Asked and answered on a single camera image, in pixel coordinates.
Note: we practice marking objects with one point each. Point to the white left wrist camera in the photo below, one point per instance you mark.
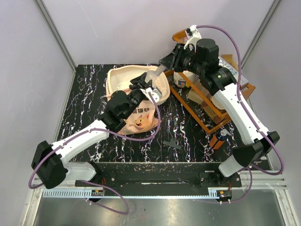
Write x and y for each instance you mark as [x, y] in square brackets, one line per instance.
[154, 93]

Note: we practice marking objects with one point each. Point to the beige cloth bag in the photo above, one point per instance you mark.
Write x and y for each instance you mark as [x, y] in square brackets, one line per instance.
[216, 103]

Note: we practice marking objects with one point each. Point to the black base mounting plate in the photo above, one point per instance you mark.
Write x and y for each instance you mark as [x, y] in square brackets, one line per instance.
[196, 174]

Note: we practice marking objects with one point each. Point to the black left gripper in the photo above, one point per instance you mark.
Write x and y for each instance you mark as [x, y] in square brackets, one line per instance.
[139, 83]

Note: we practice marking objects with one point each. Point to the white cable duct rail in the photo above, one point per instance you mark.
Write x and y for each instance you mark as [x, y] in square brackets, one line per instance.
[137, 192]

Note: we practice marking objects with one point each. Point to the pink cat litter bag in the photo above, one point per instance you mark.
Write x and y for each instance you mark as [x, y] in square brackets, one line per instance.
[141, 120]

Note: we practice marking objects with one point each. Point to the beige plastic litter box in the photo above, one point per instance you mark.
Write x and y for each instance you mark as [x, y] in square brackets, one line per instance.
[119, 79]

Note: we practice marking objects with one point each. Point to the orange wooden rack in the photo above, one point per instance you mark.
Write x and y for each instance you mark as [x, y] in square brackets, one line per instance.
[209, 117]

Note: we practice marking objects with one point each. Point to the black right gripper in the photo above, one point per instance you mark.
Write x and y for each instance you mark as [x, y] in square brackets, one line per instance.
[172, 61]

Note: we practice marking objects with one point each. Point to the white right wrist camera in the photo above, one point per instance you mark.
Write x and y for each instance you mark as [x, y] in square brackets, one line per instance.
[193, 36]

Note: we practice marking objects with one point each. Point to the clear plastic scoop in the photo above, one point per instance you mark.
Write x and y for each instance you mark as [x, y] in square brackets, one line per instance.
[151, 75]

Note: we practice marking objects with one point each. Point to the orange blue bottle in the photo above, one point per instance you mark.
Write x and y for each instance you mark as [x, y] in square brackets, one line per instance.
[218, 139]

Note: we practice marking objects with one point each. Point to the black plastic clip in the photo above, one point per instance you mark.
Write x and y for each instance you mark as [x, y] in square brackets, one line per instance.
[172, 143]

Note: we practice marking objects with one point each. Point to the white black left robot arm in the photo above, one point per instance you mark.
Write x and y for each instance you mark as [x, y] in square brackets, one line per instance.
[51, 162]

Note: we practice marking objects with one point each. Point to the red white long box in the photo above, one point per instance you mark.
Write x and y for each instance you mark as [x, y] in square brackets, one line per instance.
[227, 61]

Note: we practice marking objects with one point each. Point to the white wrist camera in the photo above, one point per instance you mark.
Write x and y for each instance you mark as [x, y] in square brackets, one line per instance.
[193, 36]
[154, 93]

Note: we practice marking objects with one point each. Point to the light wooden block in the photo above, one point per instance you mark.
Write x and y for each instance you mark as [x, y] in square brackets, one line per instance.
[195, 97]

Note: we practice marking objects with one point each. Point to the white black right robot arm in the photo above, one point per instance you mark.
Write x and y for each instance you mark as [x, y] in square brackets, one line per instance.
[202, 59]

